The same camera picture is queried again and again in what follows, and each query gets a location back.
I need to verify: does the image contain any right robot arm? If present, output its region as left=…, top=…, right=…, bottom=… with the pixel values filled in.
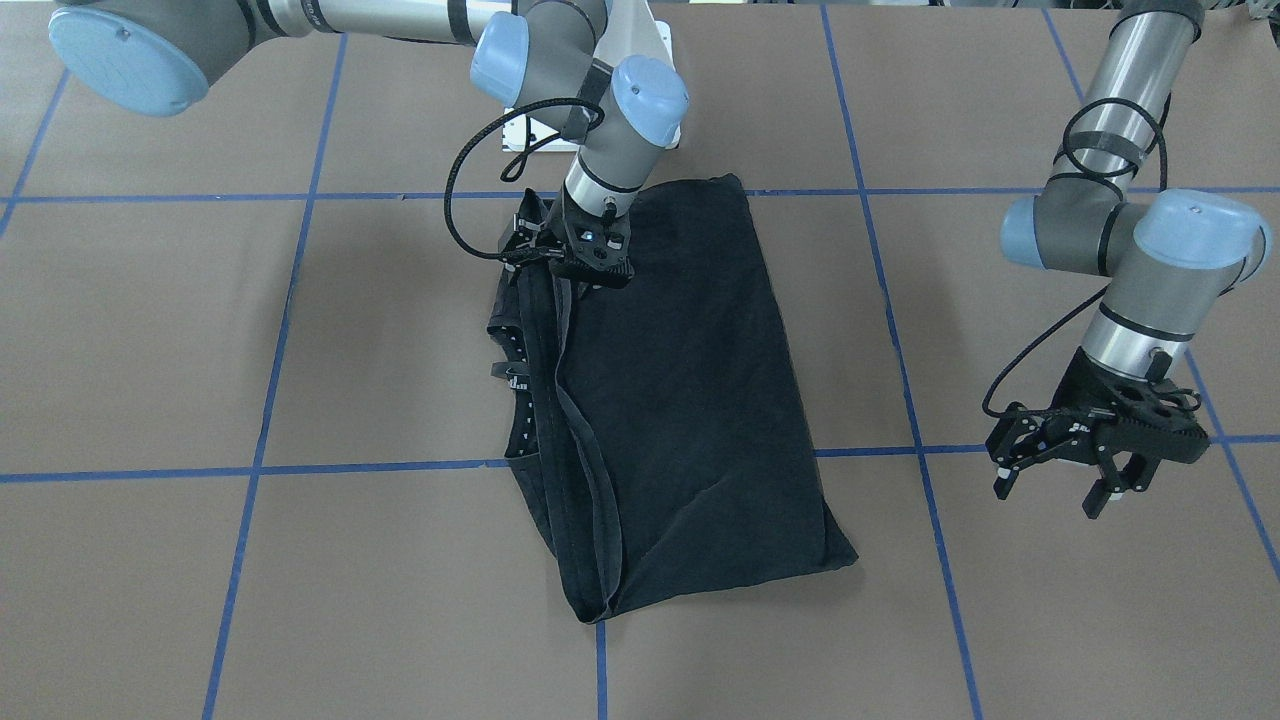
left=47, top=1, right=690, bottom=288

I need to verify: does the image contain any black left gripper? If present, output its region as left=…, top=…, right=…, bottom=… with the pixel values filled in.
left=986, top=348, right=1210, bottom=519

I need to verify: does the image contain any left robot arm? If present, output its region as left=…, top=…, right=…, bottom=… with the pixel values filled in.
left=983, top=1, right=1274, bottom=518

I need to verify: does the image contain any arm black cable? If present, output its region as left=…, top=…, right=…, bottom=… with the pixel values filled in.
left=444, top=97, right=605, bottom=263
left=980, top=97, right=1171, bottom=419

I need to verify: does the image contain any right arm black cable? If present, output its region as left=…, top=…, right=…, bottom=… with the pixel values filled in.
left=444, top=97, right=605, bottom=263

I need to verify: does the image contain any black printed t-shirt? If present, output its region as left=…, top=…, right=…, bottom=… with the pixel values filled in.
left=486, top=174, right=858, bottom=624

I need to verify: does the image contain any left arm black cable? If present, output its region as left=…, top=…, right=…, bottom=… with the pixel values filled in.
left=980, top=97, right=1171, bottom=419

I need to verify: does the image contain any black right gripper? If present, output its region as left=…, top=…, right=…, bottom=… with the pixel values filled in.
left=500, top=190, right=635, bottom=290

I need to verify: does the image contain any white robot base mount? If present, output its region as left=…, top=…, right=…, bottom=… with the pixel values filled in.
left=502, top=0, right=684, bottom=152

